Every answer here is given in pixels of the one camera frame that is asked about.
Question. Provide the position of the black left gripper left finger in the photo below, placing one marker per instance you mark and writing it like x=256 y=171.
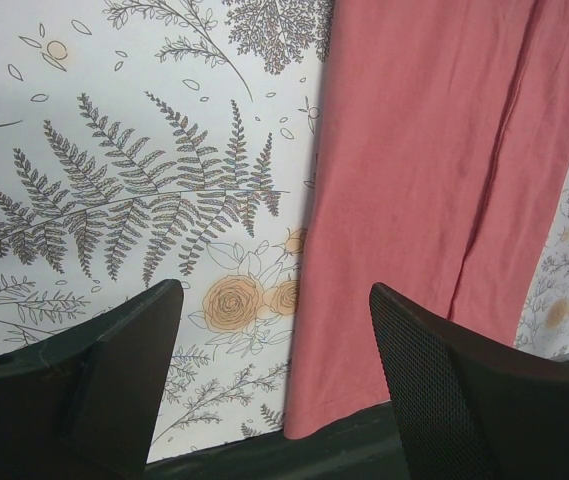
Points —
x=83 y=404

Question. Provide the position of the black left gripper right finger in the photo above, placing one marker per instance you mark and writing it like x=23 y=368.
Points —
x=465 y=406

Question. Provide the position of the pink t shirt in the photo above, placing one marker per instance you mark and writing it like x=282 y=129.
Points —
x=444 y=146

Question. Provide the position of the floral patterned table mat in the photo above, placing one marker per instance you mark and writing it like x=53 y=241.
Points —
x=145 y=140

